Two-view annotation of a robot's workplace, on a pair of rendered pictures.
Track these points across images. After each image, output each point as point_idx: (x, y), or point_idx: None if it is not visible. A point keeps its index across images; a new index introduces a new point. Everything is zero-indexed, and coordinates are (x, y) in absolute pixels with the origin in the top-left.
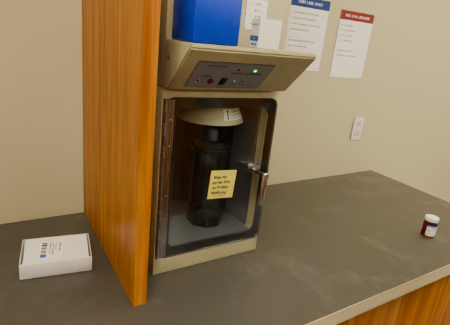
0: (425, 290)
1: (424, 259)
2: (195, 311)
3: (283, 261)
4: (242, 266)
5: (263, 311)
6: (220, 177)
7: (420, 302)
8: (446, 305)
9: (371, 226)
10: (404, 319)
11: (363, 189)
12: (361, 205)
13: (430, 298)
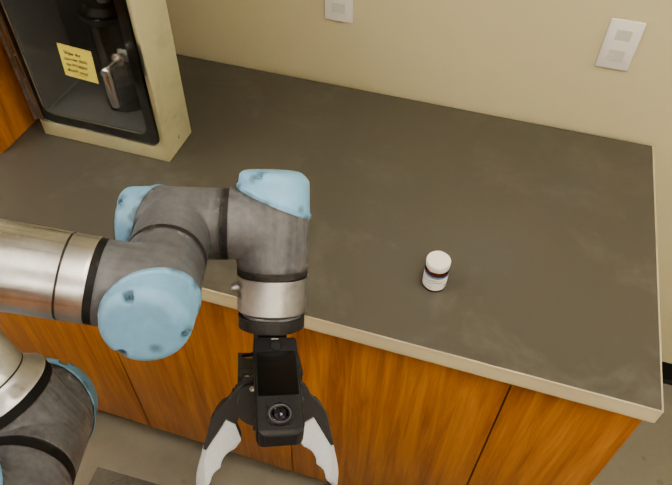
0: (338, 341)
1: (334, 299)
2: (17, 181)
3: None
4: (123, 170)
5: (58, 217)
6: (72, 54)
7: (335, 352)
8: (425, 397)
9: (374, 222)
10: (304, 355)
11: (520, 170)
12: (444, 188)
13: (361, 360)
